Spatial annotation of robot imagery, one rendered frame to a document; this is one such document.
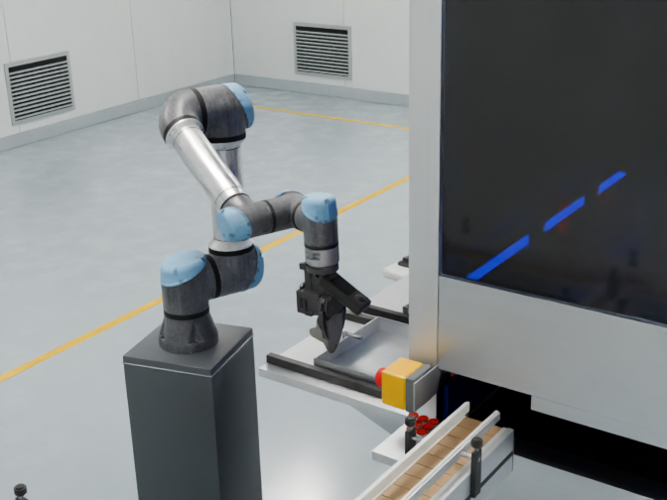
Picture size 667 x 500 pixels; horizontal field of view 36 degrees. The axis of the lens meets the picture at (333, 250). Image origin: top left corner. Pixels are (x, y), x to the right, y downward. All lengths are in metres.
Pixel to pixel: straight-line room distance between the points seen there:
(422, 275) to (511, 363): 0.23
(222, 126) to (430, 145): 0.77
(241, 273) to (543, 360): 0.98
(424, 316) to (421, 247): 0.14
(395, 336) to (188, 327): 0.53
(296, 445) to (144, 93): 5.46
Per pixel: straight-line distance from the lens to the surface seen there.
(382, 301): 2.64
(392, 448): 2.02
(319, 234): 2.18
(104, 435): 3.89
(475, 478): 1.86
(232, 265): 2.60
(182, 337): 2.61
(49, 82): 8.05
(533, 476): 2.02
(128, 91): 8.63
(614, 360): 1.84
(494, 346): 1.93
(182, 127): 2.41
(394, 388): 1.97
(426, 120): 1.85
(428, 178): 1.88
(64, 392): 4.22
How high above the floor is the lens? 1.95
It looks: 21 degrees down
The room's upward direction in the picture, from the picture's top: 2 degrees counter-clockwise
